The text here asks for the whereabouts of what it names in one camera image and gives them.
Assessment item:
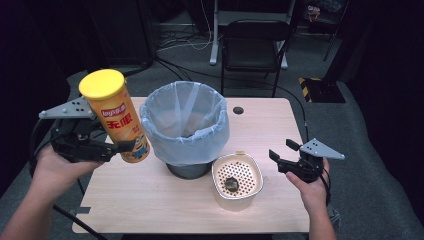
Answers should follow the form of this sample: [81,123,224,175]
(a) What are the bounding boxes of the translucent white trash bag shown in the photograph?
[139,80,231,167]

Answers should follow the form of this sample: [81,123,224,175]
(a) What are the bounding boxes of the white desk frame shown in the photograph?
[209,0,298,70]

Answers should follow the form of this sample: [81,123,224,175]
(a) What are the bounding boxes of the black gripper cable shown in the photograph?
[319,166,333,206]
[28,119,108,240]

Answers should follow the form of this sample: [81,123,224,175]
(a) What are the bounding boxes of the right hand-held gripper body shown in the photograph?
[278,138,346,184]

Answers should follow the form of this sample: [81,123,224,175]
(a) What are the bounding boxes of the grey trash bin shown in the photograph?
[165,161,213,180]

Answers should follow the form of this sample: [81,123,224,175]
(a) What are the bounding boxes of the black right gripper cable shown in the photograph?
[319,166,333,206]

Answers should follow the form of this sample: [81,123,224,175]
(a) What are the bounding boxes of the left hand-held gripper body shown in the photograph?
[38,96,118,164]

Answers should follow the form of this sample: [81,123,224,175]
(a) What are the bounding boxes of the yellow black striped floor ramp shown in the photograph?
[298,77,347,104]

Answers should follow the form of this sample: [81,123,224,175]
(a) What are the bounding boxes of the dark food waste lump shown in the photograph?
[223,176,240,193]

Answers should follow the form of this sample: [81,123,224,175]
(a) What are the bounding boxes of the black folding chair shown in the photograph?
[220,19,294,98]

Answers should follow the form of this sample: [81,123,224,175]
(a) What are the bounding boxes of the white floor cable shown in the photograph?
[156,0,214,53]

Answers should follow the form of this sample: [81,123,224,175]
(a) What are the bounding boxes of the person's right hand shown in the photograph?
[285,159,332,217]

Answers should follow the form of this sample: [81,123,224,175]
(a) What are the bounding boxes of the beige strainer container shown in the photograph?
[211,150,264,212]

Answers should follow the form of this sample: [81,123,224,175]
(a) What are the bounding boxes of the person's left hand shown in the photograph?
[33,145,105,201]

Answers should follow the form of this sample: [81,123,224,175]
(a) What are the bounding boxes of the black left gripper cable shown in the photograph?
[28,119,108,240]

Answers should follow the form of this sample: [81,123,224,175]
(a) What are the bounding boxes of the yellow potato chip can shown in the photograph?
[78,68,151,164]

